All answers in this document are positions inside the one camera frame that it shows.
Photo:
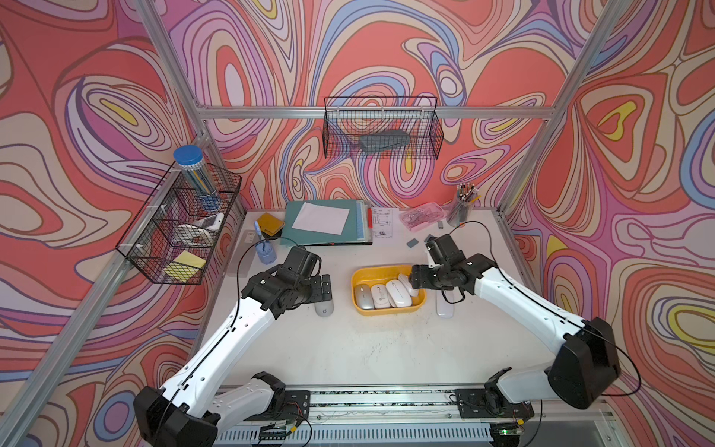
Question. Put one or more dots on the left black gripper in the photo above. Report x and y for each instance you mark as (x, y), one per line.
(317, 290)

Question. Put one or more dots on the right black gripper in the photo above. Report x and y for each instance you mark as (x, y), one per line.
(419, 277)

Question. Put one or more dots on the grey white mouse with logo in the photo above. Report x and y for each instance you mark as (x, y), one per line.
(324, 308)

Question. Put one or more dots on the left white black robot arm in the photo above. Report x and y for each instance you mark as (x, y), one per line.
(188, 409)

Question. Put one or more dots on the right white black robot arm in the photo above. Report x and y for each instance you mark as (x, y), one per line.
(586, 361)

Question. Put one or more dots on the translucent white box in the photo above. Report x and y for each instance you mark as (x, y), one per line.
(244, 254)

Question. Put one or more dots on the silver mouse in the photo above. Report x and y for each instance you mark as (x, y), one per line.
(363, 297)

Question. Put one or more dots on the yellow plastic storage box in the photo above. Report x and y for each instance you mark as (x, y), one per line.
(382, 275)

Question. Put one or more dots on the pen holder cup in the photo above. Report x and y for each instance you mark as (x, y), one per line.
(465, 198)

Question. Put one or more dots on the pink plastic case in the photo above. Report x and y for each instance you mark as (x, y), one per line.
(422, 216)

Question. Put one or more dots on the green folder stack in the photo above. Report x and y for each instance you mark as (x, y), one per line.
(357, 231)

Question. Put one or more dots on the white paper sheet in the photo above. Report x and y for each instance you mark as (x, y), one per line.
(321, 219)

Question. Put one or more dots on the printed paper sheet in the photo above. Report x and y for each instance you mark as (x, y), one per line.
(383, 222)

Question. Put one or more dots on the yellow sticky note pad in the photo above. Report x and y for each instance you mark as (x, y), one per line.
(184, 267)

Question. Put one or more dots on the grey item in back basket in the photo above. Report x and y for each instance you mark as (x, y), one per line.
(386, 140)

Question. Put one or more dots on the blue lid pencil jar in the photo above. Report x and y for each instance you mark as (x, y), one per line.
(191, 161)

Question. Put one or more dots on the left black wire basket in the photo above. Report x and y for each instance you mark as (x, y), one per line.
(172, 221)

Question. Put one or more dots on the black wire basket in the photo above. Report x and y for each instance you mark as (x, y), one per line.
(172, 221)
(346, 118)

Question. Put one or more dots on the back black wire basket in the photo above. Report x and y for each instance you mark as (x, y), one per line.
(346, 118)

